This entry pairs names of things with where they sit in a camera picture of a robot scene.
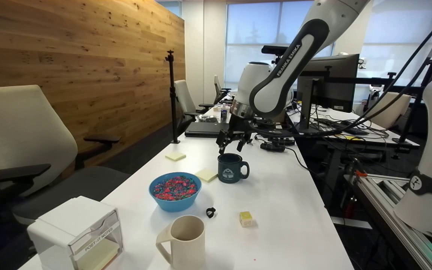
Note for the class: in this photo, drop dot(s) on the yellow sticky note pad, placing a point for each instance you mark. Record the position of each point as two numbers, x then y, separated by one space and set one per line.
207 175

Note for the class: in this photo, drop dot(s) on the cream ceramic pitcher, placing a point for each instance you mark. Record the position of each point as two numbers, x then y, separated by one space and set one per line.
181 243

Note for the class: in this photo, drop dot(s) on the blue bowl with candies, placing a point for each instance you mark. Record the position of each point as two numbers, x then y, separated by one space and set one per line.
174 190

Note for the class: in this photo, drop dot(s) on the dark blue mug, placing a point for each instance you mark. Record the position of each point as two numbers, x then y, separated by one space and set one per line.
231 168

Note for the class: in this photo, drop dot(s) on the closed black laptop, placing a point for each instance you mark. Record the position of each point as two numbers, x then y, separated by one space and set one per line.
201 129

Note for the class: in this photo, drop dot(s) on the black power adapter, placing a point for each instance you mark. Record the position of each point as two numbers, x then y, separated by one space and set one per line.
271 147

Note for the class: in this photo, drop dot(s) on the white office chair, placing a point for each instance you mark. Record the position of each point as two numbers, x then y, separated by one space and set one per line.
39 160
190 111

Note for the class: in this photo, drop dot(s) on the cream bottom cube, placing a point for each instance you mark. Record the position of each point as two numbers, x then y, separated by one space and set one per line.
246 219

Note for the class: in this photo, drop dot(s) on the pale sticky note pad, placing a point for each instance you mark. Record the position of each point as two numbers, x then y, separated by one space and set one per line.
174 156

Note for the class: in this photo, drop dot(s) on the right beige office chair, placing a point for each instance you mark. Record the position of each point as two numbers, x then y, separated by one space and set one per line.
387 109

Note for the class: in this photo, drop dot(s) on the white box dispenser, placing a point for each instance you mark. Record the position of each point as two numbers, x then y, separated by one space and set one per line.
78 234

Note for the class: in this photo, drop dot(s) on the small black clip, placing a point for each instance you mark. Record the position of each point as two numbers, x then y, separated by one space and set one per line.
210 211

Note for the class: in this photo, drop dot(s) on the black tripod stand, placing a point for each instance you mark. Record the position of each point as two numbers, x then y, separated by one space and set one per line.
169 58

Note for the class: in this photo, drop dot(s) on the computer monitor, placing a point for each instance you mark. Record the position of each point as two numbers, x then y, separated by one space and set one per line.
327 81

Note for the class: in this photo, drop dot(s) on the aluminium rail frame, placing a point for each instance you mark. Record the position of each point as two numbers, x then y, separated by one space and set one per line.
405 207

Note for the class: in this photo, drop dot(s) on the far white office chair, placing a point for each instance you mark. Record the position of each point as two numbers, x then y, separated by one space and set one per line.
190 111

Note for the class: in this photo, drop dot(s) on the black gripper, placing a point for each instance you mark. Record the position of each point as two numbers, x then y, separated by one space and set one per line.
241 123

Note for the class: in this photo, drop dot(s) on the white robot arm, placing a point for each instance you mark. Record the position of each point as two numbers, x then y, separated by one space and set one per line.
322 24

